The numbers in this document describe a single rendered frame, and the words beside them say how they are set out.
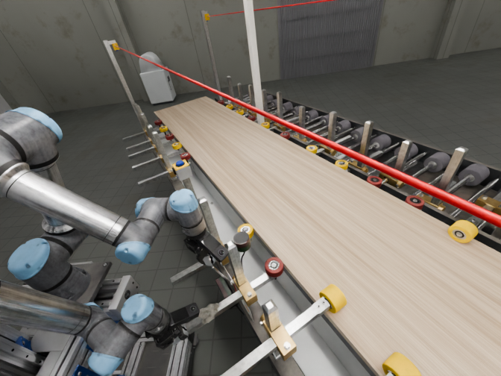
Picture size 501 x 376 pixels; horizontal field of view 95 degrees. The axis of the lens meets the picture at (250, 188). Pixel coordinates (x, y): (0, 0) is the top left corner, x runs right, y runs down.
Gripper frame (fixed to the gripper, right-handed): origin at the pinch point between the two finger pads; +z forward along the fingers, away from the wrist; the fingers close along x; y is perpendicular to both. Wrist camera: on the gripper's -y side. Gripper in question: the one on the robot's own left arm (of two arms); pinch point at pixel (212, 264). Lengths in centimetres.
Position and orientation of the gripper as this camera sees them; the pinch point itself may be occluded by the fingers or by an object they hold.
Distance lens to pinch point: 95.9
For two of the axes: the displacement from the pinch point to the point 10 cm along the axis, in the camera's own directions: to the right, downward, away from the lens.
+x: -6.2, 5.6, -5.5
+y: -7.8, -3.3, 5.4
